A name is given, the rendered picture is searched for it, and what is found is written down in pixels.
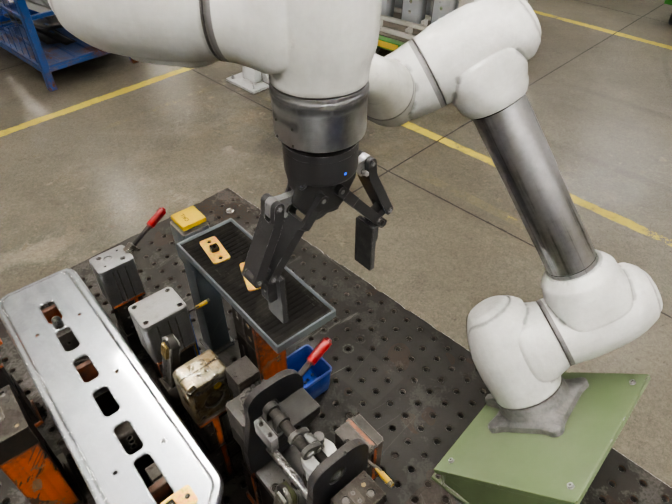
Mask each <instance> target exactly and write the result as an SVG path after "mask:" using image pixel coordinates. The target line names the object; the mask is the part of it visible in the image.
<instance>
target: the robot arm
mask: <svg viewBox="0 0 672 504"><path fill-rule="evenodd" d="M48 3H49V5H50V7H51V9H52V11H53V12H54V14H55V15H56V17H57V19H58V20H59V22H60V24H61V25H62V26H63V27H64V28H65V29H66V30H67V31H68V32H69V33H71V34H72V35H74V36H75V37H77V38H78V39H80V40H81V41H83V42H85V43H87V44H89V45H91V46H93V47H95V48H97V49H100V50H102V51H105V52H108V53H113V54H118V55H123V56H129V57H131V58H132V59H133V60H136V61H139V62H144V63H150V64H157V65H167V66H178V67H185V68H201V67H205V66H208V65H210V64H212V63H214V62H216V61H220V62H231V63H236V64H240V65H243V66H246V67H249V68H252V69H254V70H257V71H259V72H261V73H264V74H269V81H270V82H269V92H270V95H271V104H272V116H273V128H274V133H275V135H276V137H277V138H278V139H279V140H280V141H281V142H282V148H283V162H284V169H285V172H286V176H287V179H288V184H287V187H286V190H285V193H283V194H280V195H277V196H274V197H273V196H272V195H270V194H269V193H265V194H264V195H262V197H261V208H260V217H259V220H258V223H257V227H256V230H255V233H254V236H253V239H252V242H251V245H250V248H249V251H248V254H247V257H246V260H245V264H244V267H243V270H242V276H244V277H245V278H246V279H247V280H248V281H249V282H250V283H251V284H252V285H253V286H254V287H255V288H259V287H261V292H262V295H263V296H264V297H265V298H266V299H267V300H268V305H269V310H270V311H271V312H272V313H273V314H274V315H275V316H276V317H277V318H278V319H279V320H280V321H281V322H282V323H283V324H284V323H286V322H288V321H289V316H288V304H287V293H286V282H285V278H284V277H283V276H282V275H281V273H282V271H283V269H284V268H285V266H286V264H287V262H288V260H289V259H290V257H291V255H292V253H293V252H294V250H295V248H296V246H297V244H298V243H299V241H300V239H301V237H302V236H303V234H304V232H305V231H309V230H310V229H311V227H312V225H313V224H314V222H315V220H318V219H320V218H322V217H323V216H324V215H326V214H327V213H329V212H333V211H335V210H337V209H339V206H340V205H341V204H342V202H343V201H344V202H345V203H347V204H348V205H349V206H351V207H352V208H353V209H355V210H356V211H357V212H359V213H360V214H361V215H363V216H364V217H362V216H361V215H359V216H358V217H356V226H355V260H356V261H358V262H359V263H360V264H361V265H363V266H364V267H365V268H366V269H368V270H369V271H370V270H372V269H374V262H375V246H376V241H377V238H378V229H379V227H380V228H383V227H384V226H385V225H386V223H387V220H386V219H384V218H383V217H382V216H383V215H384V214H387V215H389V214H390V213H391V212H392V211H393V206H392V204H391V202H390V200H389V198H388V195H387V193H386V191H385V189H384V187H383V185H382V183H381V181H380V178H379V176H378V174H377V160H376V159H375V158H373V157H372V156H370V155H368V154H367V153H365V152H363V151H362V150H359V141H360V140H361V139H362V137H363V136H364V134H365V132H366V128H367V119H368V120H369V121H371V122H373V123H375V124H377V125H380V126H384V127H396V126H400V125H403V124H405V123H407V122H408V121H410V120H411V119H416V118H419V117H422V116H424V115H427V114H429V113H431V112H434V111H436V110H438V109H440V108H442V107H444V106H446V105H448V104H450V103H452V104H453V105H454V106H455V107H456V108H457V109H458V110H459V111H460V113H461V114H462V115H464V116H466V117H467V118H469V119H471V120H473V122H474V124H475V126H476V128H477V130H478V132H479V134H480V136H481V138H482V140H483V142H484V144H485V146H486V148H487V151H488V153H489V155H490V157H491V159H492V161H493V163H494V165H495V167H496V169H497V171H498V173H499V175H500V177H501V179H502V181H503V183H504V185H505V187H506V189H507V191H508V193H509V195H510V197H511V199H512V202H513V204H514V206H515V208H516V210H517V212H518V214H519V216H520V218H521V220H522V222H523V224H524V226H525V228H526V230H527V232H528V234H529V236H530V238H531V240H532V242H533V244H534V246H535V248H536V251H537V253H538V255H539V257H540V259H541V261H542V263H543V265H544V267H545V269H546V270H545V272H544V274H543V276H542V279H541V288H542V293H543V298H541V299H539V300H537V301H534V302H525V303H524V302H523V301H522V300H521V299H520V298H518V297H514V296H510V295H502V296H501V295H498V296H492V297H489V298H487V299H485V300H483V301H481V302H480V303H478V304H477V305H476V306H475V307H474V308H473V309H472V310H471V311H470V313H469V314H468V319H467V336H468V343H469V348H470V351H471V356H472V359H473V362H474V364H475V366H476V368H477V370H478V372H479V374H480V376H481V378H482V380H483V381H484V383H485V385H486V386H487V388H488V390H489V391H490V392H491V394H488V395H487V396H486V397H485V402H486V404H487V405H488V406H489V407H494V408H498V409H500V410H499V411H498V413H497V415H496V416H495V417H494V418H493V419H492V420H491V421H490V422H489V424H488V429H489V430H490V432H491V433H501V432H512V433H528V434H543V435H547V436H550V437H559V436H561V435H562V434H563V433H564V431H565V424H566V422H567V420H568V418H569V416H570V415H571V413H572V411H573V409H574V407H575V405H576V404H577V402H578V400H579V398H580V396H581V395H582V393H583V392H584V391H585V390H586V389H587V388H588V387H589V383H588V381H587V379H586V378H584V377H578V378H573V379H564V378H563V377H562V374H563V373H564V372H565V371H566V370H567V369H568V368H569V367H570V366H573V365H575V364H578V363H581V362H584V361H588V360H591V359H593V358H596V357H599V356H601V355H604V354H606V353H609V352H611V351H613V350H615V349H618V348H620V347H622V346H624V345H626V344H628V343H629V342H631V341H633V340H635V339H636V338H638V337H640V336H641V335H642V334H644V333H645V332H646V331H647V330H648V329H649V328H650V327H651V326H652V325H653V324H654V323H655V322H656V321H657V320H658V318H659V317H660V313H661V311H662V308H663V302H662V298H661V295H660V292H659V290H658V288H657V286H656V284H655V283H654V281H653V280H652V278H651V277H650V276H649V275H648V274H647V273H646V272H645V271H643V270H642V269H640V268H639V267H638V266H635V265H632V264H629V263H624V262H623V263H617V262H616V261H615V259H614V258H613V257H612V256H611V255H609V254H607V253H605V252H602V251H599V250H596V249H594V247H593V245H592V243H591V241H590V238H589V236H588V234H587V232H586V229H585V227H584V225H583V223H582V220H581V218H580V216H579V214H578V211H577V209H576V207H575V205H574V202H573V200H572V198H571V196H570V193H569V191H568V189H567V187H566V184H565V182H564V180H563V178H562V175H561V173H560V171H559V169H558V166H557V162H556V160H555V158H554V156H553V153H552V151H551V149H550V147H549V144H548V142H547V140H546V138H545V135H544V133H543V131H542V129H541V126H540V124H539V122H538V120H537V117H536V115H535V113H534V111H533V108H532V106H531V104H530V102H529V99H528V97H527V95H526V94H525V93H526V91H527V89H528V84H529V76H528V62H527V61H528V60H529V59H531V58H532V57H533V56H534V55H535V54H536V52H537V50H538V48H539V45H540V42H541V26H540V23H539V20H538V18H537V16H536V14H535V12H534V11H533V9H532V7H531V6H530V5H529V3H528V2H527V1H526V0H477V1H474V2H471V3H468V4H466V5H464V6H462V7H460V8H458V9H456V10H454V11H453V12H451V13H449V14H447V15H446V16H444V17H442V18H441V19H439V20H437V21H436V22H434V23H432V24H431V25H429V26H428V27H426V28H425V29H424V30H423V31H422V32H421V33H419V34H418V35H416V36H415V37H414V38H412V39H410V40H409V41H407V42H406V43H404V44H403V45H401V46H400V47H399V48H397V49H396V50H394V51H393V52H391V53H390V54H388V55H386V56H385V57H382V56H380V55H378V54H375V52H376V49H377V44H378V37H379V31H380V20H381V4H382V0H48ZM356 174H357V175H358V177H359V179H360V181H361V183H362V185H363V187H364V189H365V191H366V193H367V195H368V196H369V198H370V200H371V202H372V204H373V205H372V206H371V207H369V206H368V205H367V204H365V203H364V202H363V201H362V200H360V199H359V198H358V197H357V196H356V195H355V194H353V193H352V192H351V191H350V190H349V189H350V187H351V185H352V183H353V181H354V179H355V177H356ZM297 209H298V210H299V211H300V212H301V213H302V214H304V215H305V218H304V219H303V220H302V219H301V218H300V217H298V216H297V215H296V211H297Z"/></svg>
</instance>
